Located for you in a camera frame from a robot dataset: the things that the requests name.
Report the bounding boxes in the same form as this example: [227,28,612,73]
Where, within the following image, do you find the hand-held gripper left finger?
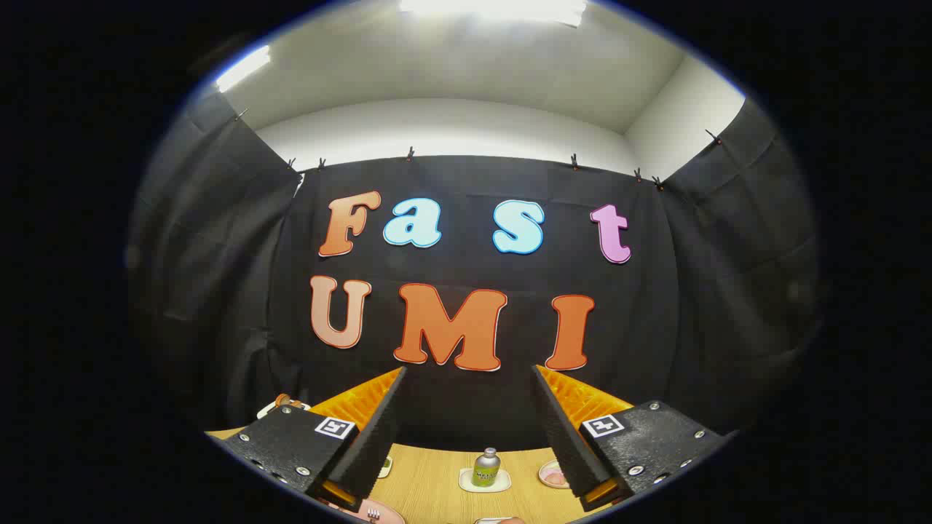
[218,366,407,512]

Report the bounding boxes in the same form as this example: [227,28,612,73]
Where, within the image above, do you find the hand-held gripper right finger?
[532,365,729,512]

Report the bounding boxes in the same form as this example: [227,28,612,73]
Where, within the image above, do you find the white oval food plate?
[538,460,573,490]

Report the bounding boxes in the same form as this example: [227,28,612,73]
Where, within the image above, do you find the round pink plate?
[320,498,406,524]

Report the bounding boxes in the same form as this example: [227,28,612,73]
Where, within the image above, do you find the green silver soda bottle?
[472,448,501,488]

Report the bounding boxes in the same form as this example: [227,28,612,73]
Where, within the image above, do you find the white square coaster plate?
[458,467,512,493]

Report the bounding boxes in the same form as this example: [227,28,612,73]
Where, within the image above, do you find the white toaster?
[256,397,312,421]

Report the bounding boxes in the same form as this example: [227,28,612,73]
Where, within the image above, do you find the long ceiling light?
[216,45,272,93]
[399,0,588,28]

